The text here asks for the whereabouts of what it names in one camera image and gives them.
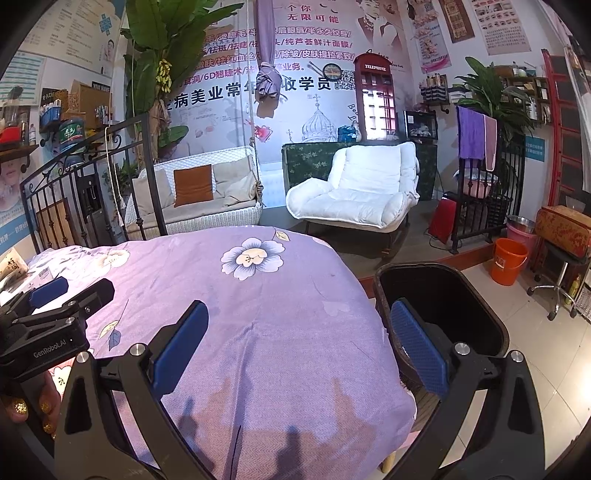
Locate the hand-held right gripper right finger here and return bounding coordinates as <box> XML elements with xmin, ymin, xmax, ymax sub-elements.
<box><xmin>390</xmin><ymin>298</ymin><xmax>546</xmax><ymax>480</ymax></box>

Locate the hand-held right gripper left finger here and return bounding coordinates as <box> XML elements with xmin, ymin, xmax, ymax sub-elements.
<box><xmin>54</xmin><ymin>300</ymin><xmax>209</xmax><ymax>480</ymax></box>

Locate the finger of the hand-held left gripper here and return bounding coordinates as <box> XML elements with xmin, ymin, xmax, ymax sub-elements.
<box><xmin>11</xmin><ymin>278</ymin><xmax>115</xmax><ymax>331</ymax></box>
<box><xmin>0</xmin><ymin>276</ymin><xmax>69</xmax><ymax>320</ymax></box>

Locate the black trash bin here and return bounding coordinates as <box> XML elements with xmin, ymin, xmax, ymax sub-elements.
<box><xmin>374</xmin><ymin>263</ymin><xmax>509</xmax><ymax>394</ymax></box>

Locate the person's left hand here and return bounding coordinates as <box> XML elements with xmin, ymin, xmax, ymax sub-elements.
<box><xmin>0</xmin><ymin>369</ymin><xmax>63</xmax><ymax>439</ymax></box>

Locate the brown paper bag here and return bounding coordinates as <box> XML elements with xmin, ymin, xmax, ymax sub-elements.
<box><xmin>0</xmin><ymin>247</ymin><xmax>31</xmax><ymax>282</ymax></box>

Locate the black water dispenser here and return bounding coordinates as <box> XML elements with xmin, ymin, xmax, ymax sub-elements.
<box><xmin>74</xmin><ymin>168</ymin><xmax>105</xmax><ymax>232</ymax></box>

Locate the purple floral blanket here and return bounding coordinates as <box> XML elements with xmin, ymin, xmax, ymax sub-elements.
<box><xmin>28</xmin><ymin>226</ymin><xmax>416</xmax><ymax>480</ymax></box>

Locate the beige cushion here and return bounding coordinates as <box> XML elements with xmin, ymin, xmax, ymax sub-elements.
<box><xmin>213</xmin><ymin>159</ymin><xmax>258</xmax><ymax>208</ymax></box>
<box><xmin>133</xmin><ymin>168</ymin><xmax>176</xmax><ymax>217</ymax></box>

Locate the white wicker swing sofa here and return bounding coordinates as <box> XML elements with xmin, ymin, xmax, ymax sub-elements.
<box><xmin>124</xmin><ymin>147</ymin><xmax>264</xmax><ymax>238</ymax></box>

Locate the orange bucket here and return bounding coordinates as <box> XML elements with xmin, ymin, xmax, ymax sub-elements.
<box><xmin>490</xmin><ymin>237</ymin><xmax>529</xmax><ymax>287</ymax></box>

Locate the orange cushion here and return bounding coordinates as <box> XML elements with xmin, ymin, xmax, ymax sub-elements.
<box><xmin>174</xmin><ymin>165</ymin><xmax>214</xmax><ymax>208</ymax></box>

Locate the pink bucket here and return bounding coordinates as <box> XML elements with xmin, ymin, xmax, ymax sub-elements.
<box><xmin>507</xmin><ymin>224</ymin><xmax>539</xmax><ymax>260</ymax></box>

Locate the blue water jug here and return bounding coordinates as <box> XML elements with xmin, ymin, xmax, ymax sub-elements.
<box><xmin>51</xmin><ymin>119</ymin><xmax>86</xmax><ymax>155</ymax></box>

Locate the rolling stool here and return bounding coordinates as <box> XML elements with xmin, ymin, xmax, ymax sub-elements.
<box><xmin>527</xmin><ymin>240</ymin><xmax>589</xmax><ymax>321</ymax></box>

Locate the metal basin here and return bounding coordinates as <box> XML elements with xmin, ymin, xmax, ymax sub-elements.
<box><xmin>506</xmin><ymin>215</ymin><xmax>536</xmax><ymax>234</ymax></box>

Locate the white padded armchair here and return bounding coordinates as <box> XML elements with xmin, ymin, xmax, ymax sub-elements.
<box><xmin>285</xmin><ymin>141</ymin><xmax>421</xmax><ymax>259</ymax></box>

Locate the blue organizer basket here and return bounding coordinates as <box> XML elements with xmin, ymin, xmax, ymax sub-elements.
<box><xmin>39</xmin><ymin>105</ymin><xmax>63</xmax><ymax>134</ymax></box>

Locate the pink basin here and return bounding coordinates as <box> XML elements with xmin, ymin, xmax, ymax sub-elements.
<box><xmin>462</xmin><ymin>173</ymin><xmax>499</xmax><ymax>199</ymax></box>

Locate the brown patterned case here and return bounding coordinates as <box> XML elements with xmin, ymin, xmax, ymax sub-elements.
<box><xmin>536</xmin><ymin>205</ymin><xmax>591</xmax><ymax>259</ymax></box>

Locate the black metal rack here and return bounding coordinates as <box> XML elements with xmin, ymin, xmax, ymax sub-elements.
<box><xmin>450</xmin><ymin>111</ymin><xmax>527</xmax><ymax>254</ymax></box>

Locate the cardboard box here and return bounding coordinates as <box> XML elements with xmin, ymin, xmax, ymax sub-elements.
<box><xmin>69</xmin><ymin>79</ymin><xmax>112</xmax><ymax>125</ymax></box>

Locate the blue framed list poster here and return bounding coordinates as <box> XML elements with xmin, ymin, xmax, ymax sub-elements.
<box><xmin>0</xmin><ymin>51</ymin><xmax>44</xmax><ymax>104</ymax></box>

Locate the green floral cabinet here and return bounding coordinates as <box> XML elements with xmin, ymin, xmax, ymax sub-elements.
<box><xmin>283</xmin><ymin>142</ymin><xmax>438</xmax><ymax>201</ymax></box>

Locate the pink towel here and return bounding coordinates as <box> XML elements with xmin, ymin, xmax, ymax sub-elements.
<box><xmin>483</xmin><ymin>115</ymin><xmax>498</xmax><ymax>172</ymax></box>

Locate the purple towel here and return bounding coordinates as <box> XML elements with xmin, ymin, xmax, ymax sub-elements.
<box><xmin>457</xmin><ymin>106</ymin><xmax>486</xmax><ymax>161</ymax></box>

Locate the black framed picture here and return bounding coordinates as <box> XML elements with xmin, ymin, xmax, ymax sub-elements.
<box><xmin>404</xmin><ymin>110</ymin><xmax>438</xmax><ymax>141</ymax></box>

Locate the red telephone booth cabinet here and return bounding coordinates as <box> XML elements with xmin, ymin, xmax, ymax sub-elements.
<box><xmin>355</xmin><ymin>52</ymin><xmax>398</xmax><ymax>141</ymax></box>

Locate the green potted plant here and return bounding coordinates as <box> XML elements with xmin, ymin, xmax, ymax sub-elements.
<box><xmin>452</xmin><ymin>56</ymin><xmax>532</xmax><ymax>144</ymax></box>

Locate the red ladder shelf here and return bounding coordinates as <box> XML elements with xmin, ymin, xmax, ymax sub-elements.
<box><xmin>541</xmin><ymin>48</ymin><xmax>591</xmax><ymax>208</ymax></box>

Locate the banana plant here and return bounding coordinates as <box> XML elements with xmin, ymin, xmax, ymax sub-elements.
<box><xmin>121</xmin><ymin>0</ymin><xmax>241</xmax><ymax>158</ymax></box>

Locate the wooden shelf unit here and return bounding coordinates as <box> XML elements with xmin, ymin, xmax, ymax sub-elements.
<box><xmin>499</xmin><ymin>65</ymin><xmax>550</xmax><ymax>123</ymax></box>

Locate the purple hanging cloth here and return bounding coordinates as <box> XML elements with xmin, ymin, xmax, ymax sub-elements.
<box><xmin>255</xmin><ymin>0</ymin><xmax>282</xmax><ymax>116</ymax></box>

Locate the face wall poster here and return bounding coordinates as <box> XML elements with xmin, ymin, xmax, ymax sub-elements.
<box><xmin>0</xmin><ymin>152</ymin><xmax>28</xmax><ymax>254</ymax></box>

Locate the white tassel rope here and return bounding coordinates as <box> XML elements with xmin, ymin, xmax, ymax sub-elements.
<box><xmin>105</xmin><ymin>127</ymin><xmax>126</xmax><ymax>227</ymax></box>

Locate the black metal bed frame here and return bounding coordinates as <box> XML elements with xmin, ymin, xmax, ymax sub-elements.
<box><xmin>21</xmin><ymin>113</ymin><xmax>168</xmax><ymax>252</ymax></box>

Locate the wooden wall shelf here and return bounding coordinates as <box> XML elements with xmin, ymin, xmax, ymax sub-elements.
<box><xmin>0</xmin><ymin>144</ymin><xmax>40</xmax><ymax>174</ymax></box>

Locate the blue wall sign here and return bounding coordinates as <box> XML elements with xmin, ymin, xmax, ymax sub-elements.
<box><xmin>524</xmin><ymin>135</ymin><xmax>546</xmax><ymax>162</ymax></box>

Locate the small bottle wall shelf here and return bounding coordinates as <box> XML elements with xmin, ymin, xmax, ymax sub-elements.
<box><xmin>419</xmin><ymin>74</ymin><xmax>451</xmax><ymax>114</ymax></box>

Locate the white text wall poster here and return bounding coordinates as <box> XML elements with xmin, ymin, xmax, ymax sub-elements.
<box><xmin>18</xmin><ymin>0</ymin><xmax>127</xmax><ymax>77</ymax></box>

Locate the pink portrait wall poster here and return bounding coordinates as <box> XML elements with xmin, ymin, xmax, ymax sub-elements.
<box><xmin>406</xmin><ymin>0</ymin><xmax>451</xmax><ymax>75</ymax></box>

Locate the large wall poster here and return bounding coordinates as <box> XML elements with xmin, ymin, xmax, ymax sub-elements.
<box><xmin>166</xmin><ymin>0</ymin><xmax>407</xmax><ymax>158</ymax></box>

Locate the brown tower wall poster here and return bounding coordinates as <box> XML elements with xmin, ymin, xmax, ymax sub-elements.
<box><xmin>438</xmin><ymin>0</ymin><xmax>476</xmax><ymax>43</ymax></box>

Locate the eyebrow chart wall poster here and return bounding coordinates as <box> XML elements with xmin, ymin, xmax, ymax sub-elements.
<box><xmin>470</xmin><ymin>0</ymin><xmax>532</xmax><ymax>56</ymax></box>

